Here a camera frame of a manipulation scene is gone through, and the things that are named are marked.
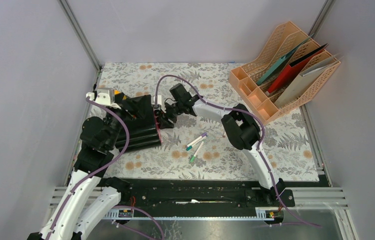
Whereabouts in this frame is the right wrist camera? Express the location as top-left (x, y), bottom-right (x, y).
top-left (152, 94), bottom-right (166, 114)

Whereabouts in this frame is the green tip white pen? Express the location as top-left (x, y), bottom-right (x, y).
top-left (189, 141), bottom-right (204, 163)

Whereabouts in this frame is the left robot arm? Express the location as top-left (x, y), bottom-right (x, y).
top-left (27, 97), bottom-right (131, 240)

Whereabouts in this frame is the purple tip pen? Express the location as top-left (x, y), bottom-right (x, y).
top-left (186, 132), bottom-right (207, 149)

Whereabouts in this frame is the pink drawer tray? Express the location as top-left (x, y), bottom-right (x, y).
top-left (154, 113), bottom-right (162, 142)

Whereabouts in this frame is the black pen holder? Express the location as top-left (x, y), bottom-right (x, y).
top-left (114, 92), bottom-right (162, 152)

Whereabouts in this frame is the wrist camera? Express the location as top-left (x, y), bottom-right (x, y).
top-left (152, 94), bottom-right (166, 114)
top-left (85, 88), bottom-right (117, 107)

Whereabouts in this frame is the red notebook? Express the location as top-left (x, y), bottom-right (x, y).
top-left (265, 43), bottom-right (328, 96)

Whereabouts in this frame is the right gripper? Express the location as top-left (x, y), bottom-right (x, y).
top-left (158, 101), bottom-right (184, 131)

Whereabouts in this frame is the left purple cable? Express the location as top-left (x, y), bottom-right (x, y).
top-left (45, 96), bottom-right (166, 240)

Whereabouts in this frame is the peach file organizer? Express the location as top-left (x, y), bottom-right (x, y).
top-left (228, 21), bottom-right (341, 124)

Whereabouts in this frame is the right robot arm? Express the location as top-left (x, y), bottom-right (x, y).
top-left (153, 83), bottom-right (286, 206)

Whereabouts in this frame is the floral table mat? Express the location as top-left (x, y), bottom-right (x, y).
top-left (98, 62), bottom-right (319, 182)

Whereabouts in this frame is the teal folder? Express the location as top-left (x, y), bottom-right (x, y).
top-left (255, 32), bottom-right (314, 86)

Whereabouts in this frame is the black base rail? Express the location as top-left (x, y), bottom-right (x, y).
top-left (66, 177), bottom-right (296, 218)

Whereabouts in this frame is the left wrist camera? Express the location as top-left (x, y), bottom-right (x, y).
top-left (85, 88), bottom-right (117, 107)

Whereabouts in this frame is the right aluminium frame post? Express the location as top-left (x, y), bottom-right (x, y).
top-left (308, 0), bottom-right (336, 37)

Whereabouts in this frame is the aluminium frame post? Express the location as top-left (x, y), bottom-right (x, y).
top-left (308, 0), bottom-right (336, 37)
top-left (58, 0), bottom-right (102, 72)

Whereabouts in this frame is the left aluminium frame post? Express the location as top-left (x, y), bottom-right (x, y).
top-left (58, 0), bottom-right (102, 72)

